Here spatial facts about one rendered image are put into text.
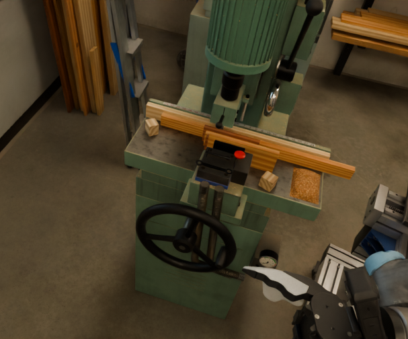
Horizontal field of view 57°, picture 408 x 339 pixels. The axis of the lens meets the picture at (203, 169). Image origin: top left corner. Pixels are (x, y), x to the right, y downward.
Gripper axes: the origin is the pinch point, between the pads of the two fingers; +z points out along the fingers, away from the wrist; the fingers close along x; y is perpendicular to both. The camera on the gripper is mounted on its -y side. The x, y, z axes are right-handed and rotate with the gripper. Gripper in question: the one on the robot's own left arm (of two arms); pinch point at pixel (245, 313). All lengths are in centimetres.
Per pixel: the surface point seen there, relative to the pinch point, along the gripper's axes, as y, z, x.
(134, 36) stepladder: 25, 39, 160
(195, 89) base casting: 28, 7, 117
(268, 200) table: 29, -17, 54
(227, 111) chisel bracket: 9, -2, 67
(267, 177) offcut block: 22, -15, 56
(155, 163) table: 27, 17, 62
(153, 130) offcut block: 22, 19, 72
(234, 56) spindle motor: -9, 0, 62
